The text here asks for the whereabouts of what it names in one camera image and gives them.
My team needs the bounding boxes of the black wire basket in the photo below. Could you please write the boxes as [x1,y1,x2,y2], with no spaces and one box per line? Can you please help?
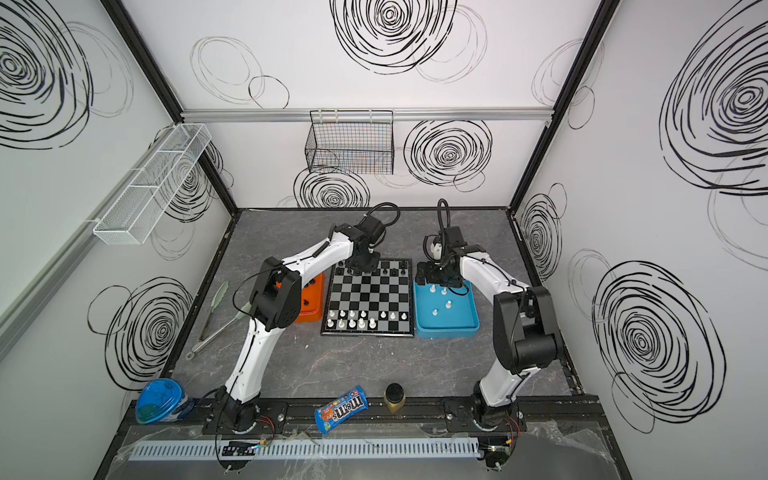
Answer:
[304,109,395,175]

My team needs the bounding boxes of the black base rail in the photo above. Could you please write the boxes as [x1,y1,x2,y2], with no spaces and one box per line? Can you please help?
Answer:
[119,394,607,436]

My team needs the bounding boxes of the yellow jar black lid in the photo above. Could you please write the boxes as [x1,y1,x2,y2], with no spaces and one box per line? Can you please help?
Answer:
[384,382,406,414]

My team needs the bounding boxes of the green metal tongs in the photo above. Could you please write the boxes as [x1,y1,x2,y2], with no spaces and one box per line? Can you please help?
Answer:
[184,280,256,361]

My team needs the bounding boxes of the white slotted cable duct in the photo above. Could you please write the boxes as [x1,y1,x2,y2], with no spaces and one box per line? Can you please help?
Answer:
[128,437,481,461]

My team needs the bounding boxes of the blue candy bag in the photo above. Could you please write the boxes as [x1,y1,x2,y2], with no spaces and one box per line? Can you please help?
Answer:
[314,386,369,435]

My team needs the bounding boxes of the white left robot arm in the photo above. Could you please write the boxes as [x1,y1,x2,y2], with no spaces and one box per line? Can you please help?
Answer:
[216,213,386,431]

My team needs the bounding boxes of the black white chessboard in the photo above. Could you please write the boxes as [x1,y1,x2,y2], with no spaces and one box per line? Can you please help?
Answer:
[320,258,415,338]

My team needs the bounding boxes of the blue plastic tray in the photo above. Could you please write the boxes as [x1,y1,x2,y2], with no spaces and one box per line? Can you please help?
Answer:
[413,281,480,339]

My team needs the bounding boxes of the orange plastic tray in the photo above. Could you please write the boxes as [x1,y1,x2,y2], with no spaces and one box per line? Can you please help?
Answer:
[295,273,325,323]

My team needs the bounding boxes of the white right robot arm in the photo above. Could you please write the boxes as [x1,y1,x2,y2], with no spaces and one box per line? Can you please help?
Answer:
[416,226,563,429]

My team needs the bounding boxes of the clear wall shelf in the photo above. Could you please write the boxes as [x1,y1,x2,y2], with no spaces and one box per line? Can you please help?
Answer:
[93,123,212,246]

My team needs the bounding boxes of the blue lidded container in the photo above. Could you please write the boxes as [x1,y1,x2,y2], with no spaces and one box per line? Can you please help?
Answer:
[135,378,192,425]

